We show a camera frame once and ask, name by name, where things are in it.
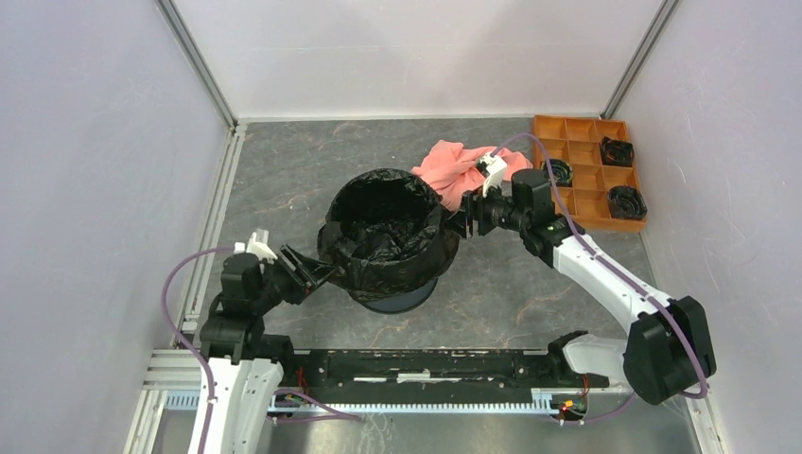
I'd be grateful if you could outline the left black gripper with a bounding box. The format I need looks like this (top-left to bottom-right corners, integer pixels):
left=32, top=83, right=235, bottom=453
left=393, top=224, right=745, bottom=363
left=252, top=242, right=338, bottom=312

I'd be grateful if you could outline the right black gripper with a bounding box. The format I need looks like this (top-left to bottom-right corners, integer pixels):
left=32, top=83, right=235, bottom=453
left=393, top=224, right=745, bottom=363
left=443, top=177, right=529, bottom=240

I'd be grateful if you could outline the black plastic trash bag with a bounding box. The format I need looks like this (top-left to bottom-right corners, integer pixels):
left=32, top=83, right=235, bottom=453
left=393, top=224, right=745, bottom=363
left=317, top=168, right=461, bottom=306

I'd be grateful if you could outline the dark blue trash bin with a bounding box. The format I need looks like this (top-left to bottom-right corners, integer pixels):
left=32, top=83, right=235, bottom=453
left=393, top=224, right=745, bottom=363
left=360, top=278, right=438, bottom=315

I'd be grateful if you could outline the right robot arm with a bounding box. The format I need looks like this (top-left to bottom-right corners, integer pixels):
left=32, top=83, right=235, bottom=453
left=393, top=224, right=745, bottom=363
left=455, top=169, right=717, bottom=405

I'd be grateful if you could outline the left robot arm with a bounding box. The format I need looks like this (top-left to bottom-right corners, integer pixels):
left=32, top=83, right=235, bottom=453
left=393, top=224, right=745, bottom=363
left=189, top=241, right=335, bottom=453

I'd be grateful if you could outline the rolled trash bag with yellow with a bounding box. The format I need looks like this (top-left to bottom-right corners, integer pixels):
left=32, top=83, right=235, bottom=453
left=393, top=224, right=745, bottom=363
left=543, top=159, right=574, bottom=187

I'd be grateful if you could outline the rolled trash bag bottom right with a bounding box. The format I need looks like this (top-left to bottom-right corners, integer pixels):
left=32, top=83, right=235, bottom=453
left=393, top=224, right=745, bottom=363
left=607, top=185, right=648, bottom=220

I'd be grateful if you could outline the rolled trash bag top right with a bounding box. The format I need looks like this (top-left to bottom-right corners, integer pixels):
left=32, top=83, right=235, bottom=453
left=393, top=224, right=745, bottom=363
left=600, top=136, right=635, bottom=167

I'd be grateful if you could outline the pink crumpled cloth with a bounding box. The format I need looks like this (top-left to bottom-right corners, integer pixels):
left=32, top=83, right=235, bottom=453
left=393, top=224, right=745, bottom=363
left=411, top=140, right=495, bottom=213

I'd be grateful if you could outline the orange wooden compartment tray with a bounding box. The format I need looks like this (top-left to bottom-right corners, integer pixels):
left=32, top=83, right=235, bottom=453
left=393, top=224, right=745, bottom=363
left=532, top=114, right=646, bottom=233

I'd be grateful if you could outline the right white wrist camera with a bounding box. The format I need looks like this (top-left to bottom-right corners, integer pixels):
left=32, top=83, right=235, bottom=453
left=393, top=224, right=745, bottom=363
left=476, top=152, right=507, bottom=197

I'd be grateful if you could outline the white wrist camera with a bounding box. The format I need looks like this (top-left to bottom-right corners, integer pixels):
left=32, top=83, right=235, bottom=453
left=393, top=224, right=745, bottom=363
left=234, top=228, right=278, bottom=264
left=476, top=152, right=507, bottom=197

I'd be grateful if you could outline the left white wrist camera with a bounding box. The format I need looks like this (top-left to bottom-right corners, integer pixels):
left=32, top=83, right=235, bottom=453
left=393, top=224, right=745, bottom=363
left=234, top=228, right=278, bottom=264

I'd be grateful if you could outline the white toothed cable duct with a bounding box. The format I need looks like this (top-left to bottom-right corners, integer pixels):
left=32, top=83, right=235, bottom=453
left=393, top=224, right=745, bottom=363
left=164, top=391, right=559, bottom=416

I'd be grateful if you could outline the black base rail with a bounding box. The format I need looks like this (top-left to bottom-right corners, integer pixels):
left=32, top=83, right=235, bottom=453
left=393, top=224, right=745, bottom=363
left=277, top=349, right=610, bottom=404

